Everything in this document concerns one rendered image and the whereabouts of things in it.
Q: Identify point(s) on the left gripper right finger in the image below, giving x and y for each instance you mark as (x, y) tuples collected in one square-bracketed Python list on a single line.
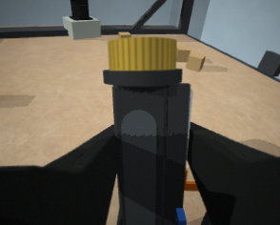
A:
[(239, 185)]

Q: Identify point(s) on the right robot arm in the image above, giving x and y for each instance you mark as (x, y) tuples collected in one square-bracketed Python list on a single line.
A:
[(80, 10)]

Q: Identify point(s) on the small tan block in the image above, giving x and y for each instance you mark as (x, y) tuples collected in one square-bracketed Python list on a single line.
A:
[(123, 35), (182, 54), (196, 62)]

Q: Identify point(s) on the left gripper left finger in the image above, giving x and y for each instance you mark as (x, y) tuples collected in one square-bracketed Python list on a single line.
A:
[(74, 189)]

